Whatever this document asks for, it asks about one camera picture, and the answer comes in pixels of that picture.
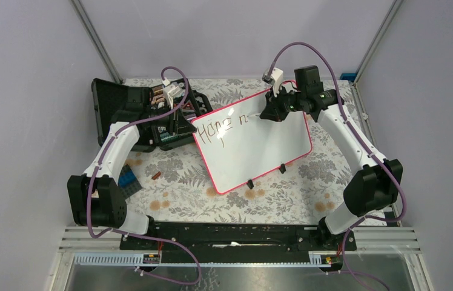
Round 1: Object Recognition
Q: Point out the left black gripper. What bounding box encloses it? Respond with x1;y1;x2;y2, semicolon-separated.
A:
145;100;197;135

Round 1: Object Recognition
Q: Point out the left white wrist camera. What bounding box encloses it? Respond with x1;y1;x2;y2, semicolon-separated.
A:
162;78;184;109

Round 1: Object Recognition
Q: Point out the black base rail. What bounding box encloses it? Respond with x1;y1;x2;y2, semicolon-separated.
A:
120;221;357;264

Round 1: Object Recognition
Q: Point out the black poker chip case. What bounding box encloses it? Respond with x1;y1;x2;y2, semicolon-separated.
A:
91;78;213;153

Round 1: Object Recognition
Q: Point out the floral patterned table mat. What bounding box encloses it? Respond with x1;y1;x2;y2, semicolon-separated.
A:
97;78;388;227

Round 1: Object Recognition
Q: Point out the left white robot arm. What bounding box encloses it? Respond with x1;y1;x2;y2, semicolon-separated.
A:
67;79;211;249

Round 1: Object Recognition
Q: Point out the purple cable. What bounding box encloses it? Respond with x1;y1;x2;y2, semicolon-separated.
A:
265;41;408;291
86;66;204;285

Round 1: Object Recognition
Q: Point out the blue corner bracket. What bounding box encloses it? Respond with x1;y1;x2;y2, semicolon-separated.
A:
340;73;357;82

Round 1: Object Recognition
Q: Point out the white slotted cable duct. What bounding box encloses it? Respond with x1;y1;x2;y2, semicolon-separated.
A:
74;251;334;267

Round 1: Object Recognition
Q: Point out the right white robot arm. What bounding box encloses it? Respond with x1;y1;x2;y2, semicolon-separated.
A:
259;65;403;250

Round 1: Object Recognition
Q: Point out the pink framed whiteboard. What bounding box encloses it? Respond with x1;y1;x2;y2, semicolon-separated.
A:
191;90;313;194

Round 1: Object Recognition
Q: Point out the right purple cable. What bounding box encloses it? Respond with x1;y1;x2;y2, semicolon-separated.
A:
265;41;408;291

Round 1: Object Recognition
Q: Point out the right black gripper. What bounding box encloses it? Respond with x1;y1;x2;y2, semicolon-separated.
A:
260;84;306;122

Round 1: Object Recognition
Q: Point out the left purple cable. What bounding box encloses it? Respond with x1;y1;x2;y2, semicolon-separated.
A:
86;66;204;285

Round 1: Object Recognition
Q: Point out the brown marker cap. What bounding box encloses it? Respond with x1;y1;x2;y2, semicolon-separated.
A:
151;172;162;180

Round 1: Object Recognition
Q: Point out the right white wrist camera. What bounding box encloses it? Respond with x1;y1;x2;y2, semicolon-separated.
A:
262;67;283;96

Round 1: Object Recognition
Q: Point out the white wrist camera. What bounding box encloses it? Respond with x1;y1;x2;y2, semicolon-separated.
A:
262;67;283;96
162;78;184;109

